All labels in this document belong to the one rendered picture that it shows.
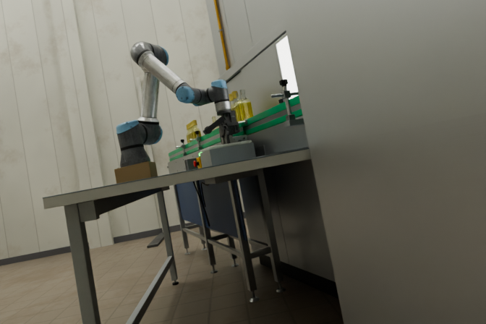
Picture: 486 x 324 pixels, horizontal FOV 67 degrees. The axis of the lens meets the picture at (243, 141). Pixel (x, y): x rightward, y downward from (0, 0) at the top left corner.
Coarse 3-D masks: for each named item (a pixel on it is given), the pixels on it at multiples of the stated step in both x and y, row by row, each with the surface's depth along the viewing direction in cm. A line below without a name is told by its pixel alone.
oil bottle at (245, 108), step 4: (240, 100) 204; (244, 100) 203; (248, 100) 204; (240, 104) 204; (244, 104) 203; (248, 104) 203; (240, 108) 205; (244, 108) 202; (248, 108) 203; (240, 112) 206; (244, 112) 202; (248, 112) 203; (244, 116) 202; (248, 116) 203
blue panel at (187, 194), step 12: (204, 180) 255; (180, 192) 334; (192, 192) 291; (204, 192) 260; (216, 192) 233; (228, 192) 213; (180, 204) 341; (192, 204) 297; (216, 204) 237; (228, 204) 216; (192, 216) 303; (216, 216) 241; (228, 216) 219; (240, 216) 200; (216, 228) 245; (228, 228) 223
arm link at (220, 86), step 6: (216, 84) 178; (222, 84) 178; (210, 90) 179; (216, 90) 178; (222, 90) 178; (210, 96) 180; (216, 96) 178; (222, 96) 177; (228, 96) 179; (216, 102) 178
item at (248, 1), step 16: (208, 0) 276; (224, 0) 248; (240, 0) 226; (256, 0) 207; (272, 0) 191; (224, 16) 252; (240, 16) 229; (256, 16) 210; (272, 16) 194; (224, 32) 257; (240, 32) 233; (256, 32) 213; (272, 32) 192; (240, 48) 236; (256, 48) 211; (224, 64) 266; (240, 64) 235; (240, 80) 244
